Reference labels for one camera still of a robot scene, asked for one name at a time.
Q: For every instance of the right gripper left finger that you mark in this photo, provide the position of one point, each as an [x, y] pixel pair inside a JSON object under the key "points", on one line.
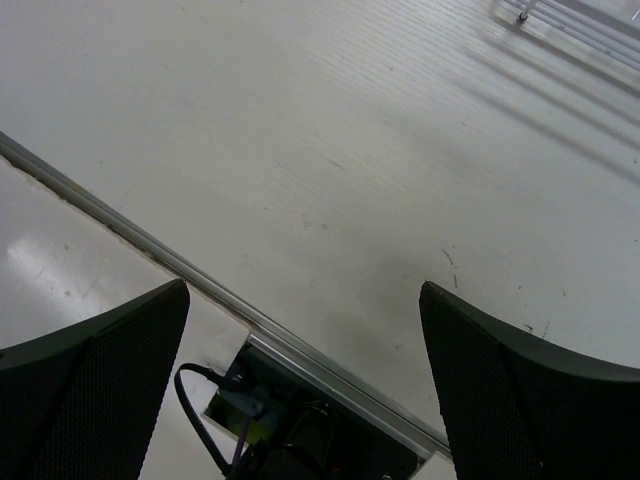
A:
{"points": [[82, 402]]}

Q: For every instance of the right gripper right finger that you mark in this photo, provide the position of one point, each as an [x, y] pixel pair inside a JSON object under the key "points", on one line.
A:
{"points": [[516, 406]]}

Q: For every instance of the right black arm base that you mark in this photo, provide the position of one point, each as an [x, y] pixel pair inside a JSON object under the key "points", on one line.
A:
{"points": [[259, 420]]}

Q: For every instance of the white front board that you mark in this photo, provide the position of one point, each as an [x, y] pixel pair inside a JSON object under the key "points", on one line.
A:
{"points": [[59, 267]]}

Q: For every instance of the aluminium frame rail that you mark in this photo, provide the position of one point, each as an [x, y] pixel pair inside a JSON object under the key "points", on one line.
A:
{"points": [[265, 333]]}

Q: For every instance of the white wire dish rack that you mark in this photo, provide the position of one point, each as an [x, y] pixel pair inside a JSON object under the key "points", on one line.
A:
{"points": [[610, 27]]}

